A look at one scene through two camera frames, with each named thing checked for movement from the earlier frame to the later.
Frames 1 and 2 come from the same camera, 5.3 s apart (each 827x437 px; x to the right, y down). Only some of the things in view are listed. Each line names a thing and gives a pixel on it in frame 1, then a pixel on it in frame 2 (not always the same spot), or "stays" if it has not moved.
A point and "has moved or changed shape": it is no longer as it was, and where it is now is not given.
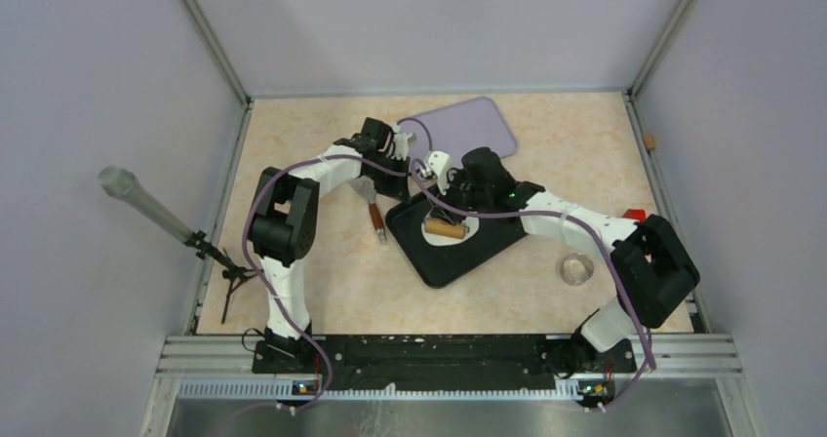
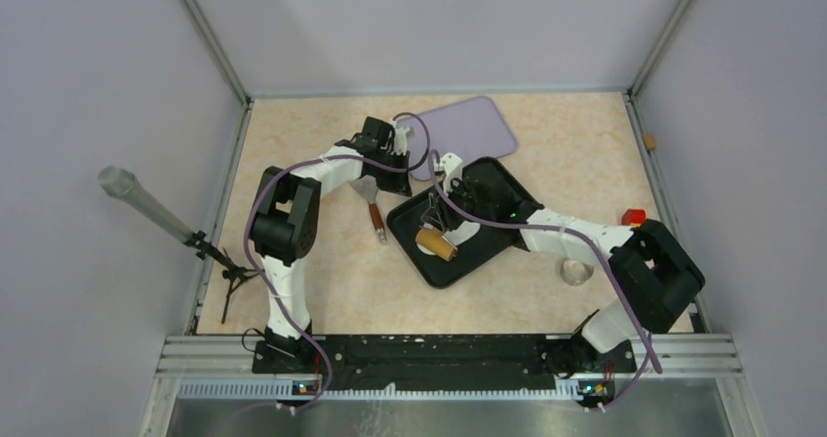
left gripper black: (398, 187) stays
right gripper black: (453, 183) stays
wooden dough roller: (445, 228) has moved or changed shape
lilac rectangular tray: (458, 128) stays
